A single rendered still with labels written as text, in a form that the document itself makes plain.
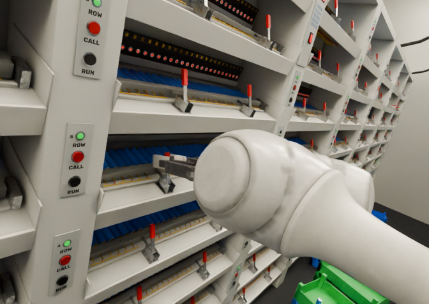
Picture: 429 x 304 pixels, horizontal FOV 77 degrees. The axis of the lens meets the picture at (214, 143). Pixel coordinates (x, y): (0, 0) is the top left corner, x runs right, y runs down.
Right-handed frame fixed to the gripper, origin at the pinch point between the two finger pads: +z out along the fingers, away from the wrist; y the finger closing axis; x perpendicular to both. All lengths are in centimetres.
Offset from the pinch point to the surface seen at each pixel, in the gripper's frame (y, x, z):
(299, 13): 43, 44, -11
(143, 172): -3.6, -2.9, 4.8
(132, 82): -10.5, 16.7, -0.5
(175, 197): 1.8, -8.8, -0.6
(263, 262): 81, -62, 16
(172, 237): 9.2, -23.6, 7.9
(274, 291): 109, -95, 21
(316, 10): 46, 46, -15
